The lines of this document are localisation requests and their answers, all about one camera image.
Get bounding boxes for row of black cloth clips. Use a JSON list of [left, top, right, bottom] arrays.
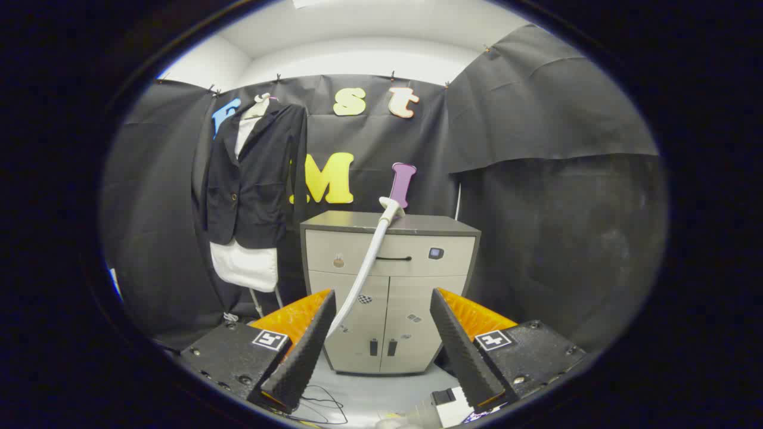
[[156, 45, 492, 96]]

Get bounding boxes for black backdrop cloth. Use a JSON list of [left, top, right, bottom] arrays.
[[100, 24, 668, 352]]

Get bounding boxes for metal steamer stand poles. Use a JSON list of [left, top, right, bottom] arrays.
[[249, 286, 284, 319]]

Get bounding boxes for white garment steamer base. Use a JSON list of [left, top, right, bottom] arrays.
[[376, 386, 507, 429]]

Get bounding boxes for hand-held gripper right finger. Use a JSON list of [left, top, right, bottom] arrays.
[[429, 288, 588, 412]]

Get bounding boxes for white garment steamer head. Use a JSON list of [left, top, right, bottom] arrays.
[[379, 197, 406, 225]]

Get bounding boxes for grey beige cabinet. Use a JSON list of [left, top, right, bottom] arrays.
[[300, 210, 482, 376]]

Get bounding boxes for black suit jacket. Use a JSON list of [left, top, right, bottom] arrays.
[[200, 98, 309, 250]]

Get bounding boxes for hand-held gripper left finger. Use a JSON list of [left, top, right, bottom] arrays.
[[179, 288, 337, 415]]

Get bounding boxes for thin black cable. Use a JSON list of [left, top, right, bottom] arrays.
[[291, 384, 349, 425]]

